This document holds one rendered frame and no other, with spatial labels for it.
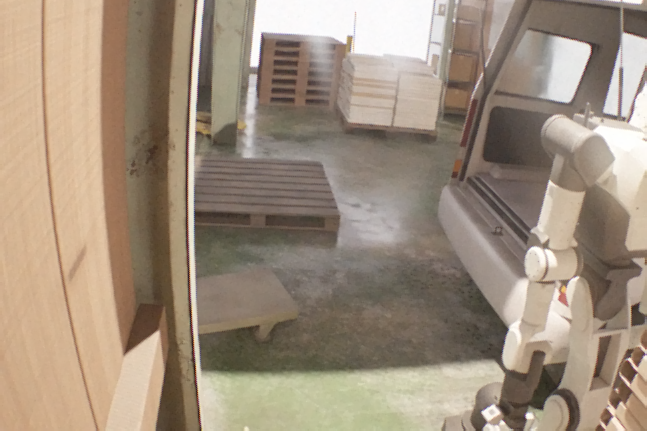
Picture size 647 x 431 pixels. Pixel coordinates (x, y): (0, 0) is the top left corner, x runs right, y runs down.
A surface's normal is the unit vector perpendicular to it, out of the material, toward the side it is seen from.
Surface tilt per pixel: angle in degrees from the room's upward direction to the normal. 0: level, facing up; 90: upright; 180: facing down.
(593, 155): 90
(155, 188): 90
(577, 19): 95
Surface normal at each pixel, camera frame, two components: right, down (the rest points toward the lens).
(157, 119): 0.15, 0.40
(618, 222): -0.56, 0.39
